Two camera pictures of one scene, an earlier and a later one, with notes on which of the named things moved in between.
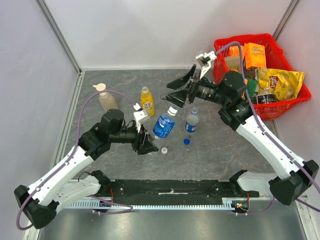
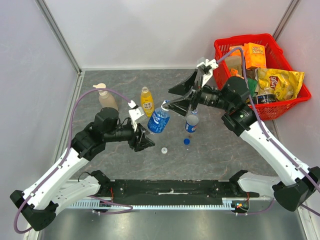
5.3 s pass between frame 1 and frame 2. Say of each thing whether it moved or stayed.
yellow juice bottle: stayed
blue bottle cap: stayed
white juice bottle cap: stayed
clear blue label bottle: stayed
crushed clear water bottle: moved
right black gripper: moved
